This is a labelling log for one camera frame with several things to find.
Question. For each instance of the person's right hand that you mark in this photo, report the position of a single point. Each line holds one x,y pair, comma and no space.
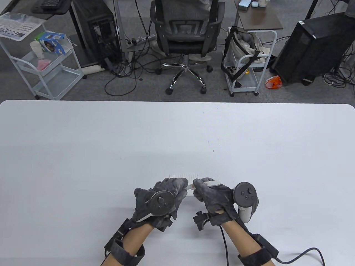
213,195

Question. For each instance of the person's left hand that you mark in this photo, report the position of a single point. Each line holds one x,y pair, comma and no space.
172,185

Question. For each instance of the white correction pen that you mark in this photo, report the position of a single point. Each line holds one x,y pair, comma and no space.
215,183

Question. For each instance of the white lined paper with text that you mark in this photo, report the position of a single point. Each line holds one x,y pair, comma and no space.
188,176

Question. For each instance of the person's right forearm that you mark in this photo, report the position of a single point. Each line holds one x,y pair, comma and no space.
244,241

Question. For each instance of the grey white hand controller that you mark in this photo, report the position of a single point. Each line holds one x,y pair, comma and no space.
245,195
160,202

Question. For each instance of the white narrow cart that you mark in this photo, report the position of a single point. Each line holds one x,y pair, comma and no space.
244,83

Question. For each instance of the orange plastic bag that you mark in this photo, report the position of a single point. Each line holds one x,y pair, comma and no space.
274,82

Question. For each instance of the black mesh office chair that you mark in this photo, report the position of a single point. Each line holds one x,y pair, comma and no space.
183,45

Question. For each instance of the white paper roll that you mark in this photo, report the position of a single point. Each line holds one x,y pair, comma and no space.
91,69

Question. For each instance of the white power strip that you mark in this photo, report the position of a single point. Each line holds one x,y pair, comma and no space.
129,42

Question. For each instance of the white three-tier cart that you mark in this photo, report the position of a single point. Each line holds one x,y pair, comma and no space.
55,83

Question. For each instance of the black open computer tower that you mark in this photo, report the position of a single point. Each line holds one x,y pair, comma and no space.
94,27

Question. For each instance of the pink packet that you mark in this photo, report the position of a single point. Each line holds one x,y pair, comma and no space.
43,65

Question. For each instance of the black mesh computer tower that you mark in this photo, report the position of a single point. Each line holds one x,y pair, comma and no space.
310,47

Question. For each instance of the white metal desk leg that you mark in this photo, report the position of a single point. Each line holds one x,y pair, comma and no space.
118,16

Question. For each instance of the brown side table top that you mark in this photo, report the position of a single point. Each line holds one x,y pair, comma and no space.
260,19

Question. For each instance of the blue printed box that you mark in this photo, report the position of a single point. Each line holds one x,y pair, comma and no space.
52,44

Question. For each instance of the white paper cup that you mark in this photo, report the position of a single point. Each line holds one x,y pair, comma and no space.
37,50

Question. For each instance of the light blue tissue pack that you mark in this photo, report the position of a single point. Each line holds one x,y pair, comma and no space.
244,4

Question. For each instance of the black keyboard tray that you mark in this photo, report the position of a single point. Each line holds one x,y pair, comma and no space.
65,7

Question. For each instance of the black metal pole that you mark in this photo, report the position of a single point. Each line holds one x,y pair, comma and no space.
311,9

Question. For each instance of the black keyboard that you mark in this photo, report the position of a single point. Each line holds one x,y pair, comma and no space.
50,4

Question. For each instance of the folded newspaper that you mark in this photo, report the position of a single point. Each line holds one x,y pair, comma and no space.
16,26

